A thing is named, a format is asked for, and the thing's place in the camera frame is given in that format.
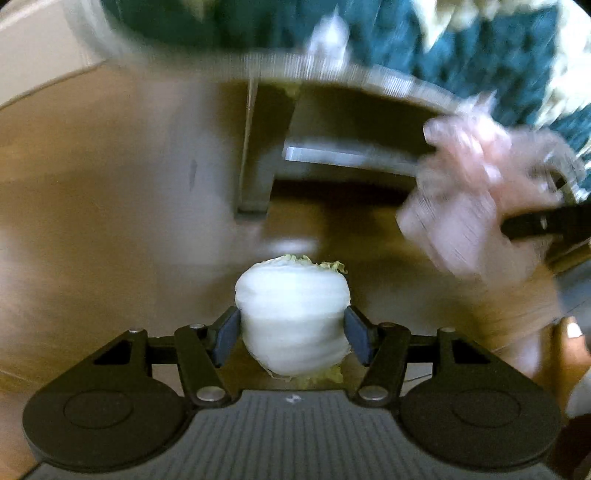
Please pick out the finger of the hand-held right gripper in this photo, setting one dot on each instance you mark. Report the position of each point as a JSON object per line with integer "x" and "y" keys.
{"x": 545, "y": 222}

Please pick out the teal zigzag quilted blanket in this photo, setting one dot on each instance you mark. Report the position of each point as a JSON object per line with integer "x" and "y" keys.
{"x": 461, "y": 37}

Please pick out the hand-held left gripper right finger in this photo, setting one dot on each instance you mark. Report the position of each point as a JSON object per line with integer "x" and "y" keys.
{"x": 358, "y": 334}

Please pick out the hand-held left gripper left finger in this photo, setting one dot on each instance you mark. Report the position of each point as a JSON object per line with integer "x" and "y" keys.
{"x": 226, "y": 337}

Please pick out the brown slipper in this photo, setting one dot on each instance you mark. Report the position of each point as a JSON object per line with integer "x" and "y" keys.
{"x": 575, "y": 346}

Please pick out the napa cabbage piece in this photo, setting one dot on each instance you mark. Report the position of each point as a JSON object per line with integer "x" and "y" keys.
{"x": 291, "y": 314}

